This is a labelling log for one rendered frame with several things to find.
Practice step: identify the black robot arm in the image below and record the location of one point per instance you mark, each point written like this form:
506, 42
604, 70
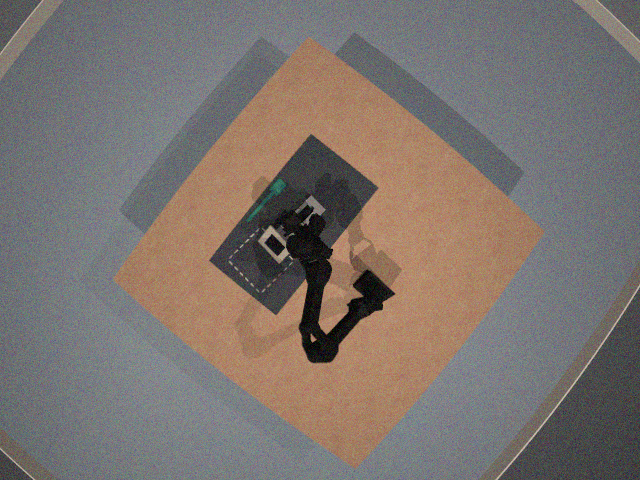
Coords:
326, 346

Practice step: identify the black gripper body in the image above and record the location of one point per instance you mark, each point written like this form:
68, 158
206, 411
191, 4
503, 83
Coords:
290, 222

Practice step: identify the dark grey flat mat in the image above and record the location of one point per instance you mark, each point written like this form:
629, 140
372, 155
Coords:
316, 170

